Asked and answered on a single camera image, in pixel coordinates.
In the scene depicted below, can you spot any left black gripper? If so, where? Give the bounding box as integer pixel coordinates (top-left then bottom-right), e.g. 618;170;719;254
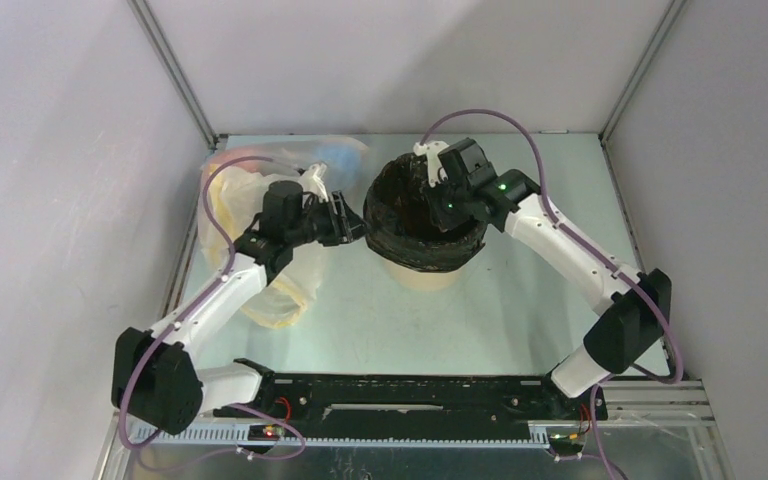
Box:
286;191;373;248

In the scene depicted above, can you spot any black trash bag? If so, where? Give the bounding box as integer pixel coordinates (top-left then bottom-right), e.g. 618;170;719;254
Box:
363;153;487;273

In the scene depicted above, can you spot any clear plastic bag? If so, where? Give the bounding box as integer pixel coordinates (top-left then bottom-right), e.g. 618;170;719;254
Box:
197;136;368;329

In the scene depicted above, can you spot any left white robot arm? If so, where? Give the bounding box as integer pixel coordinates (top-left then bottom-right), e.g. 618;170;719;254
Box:
111;181;365;435

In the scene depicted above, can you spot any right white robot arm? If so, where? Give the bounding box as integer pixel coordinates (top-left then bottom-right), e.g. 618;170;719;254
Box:
413;138;671;418

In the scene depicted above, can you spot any beige plastic trash bin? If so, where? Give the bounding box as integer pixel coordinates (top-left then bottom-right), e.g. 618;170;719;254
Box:
383;259;465;292

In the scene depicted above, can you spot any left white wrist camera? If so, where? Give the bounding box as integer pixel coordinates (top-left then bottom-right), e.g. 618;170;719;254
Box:
297;163;330;202

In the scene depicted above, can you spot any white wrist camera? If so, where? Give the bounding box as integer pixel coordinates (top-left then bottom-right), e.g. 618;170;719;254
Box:
297;163;330;202
413;141;449;188

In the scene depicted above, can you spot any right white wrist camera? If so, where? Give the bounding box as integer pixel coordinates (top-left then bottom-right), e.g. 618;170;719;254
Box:
413;141;449;188

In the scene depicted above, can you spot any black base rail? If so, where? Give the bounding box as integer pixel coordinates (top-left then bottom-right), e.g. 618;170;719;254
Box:
253;373;608;442

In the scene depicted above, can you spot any right aluminium frame post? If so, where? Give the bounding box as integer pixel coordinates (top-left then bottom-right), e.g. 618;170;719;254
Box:
599;0;689;146

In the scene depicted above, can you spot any aluminium frame post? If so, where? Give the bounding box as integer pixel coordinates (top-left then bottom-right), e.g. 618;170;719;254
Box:
599;0;689;146
127;0;219;150

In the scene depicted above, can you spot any left aluminium frame post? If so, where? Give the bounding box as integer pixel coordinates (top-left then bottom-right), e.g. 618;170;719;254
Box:
127;0;219;150

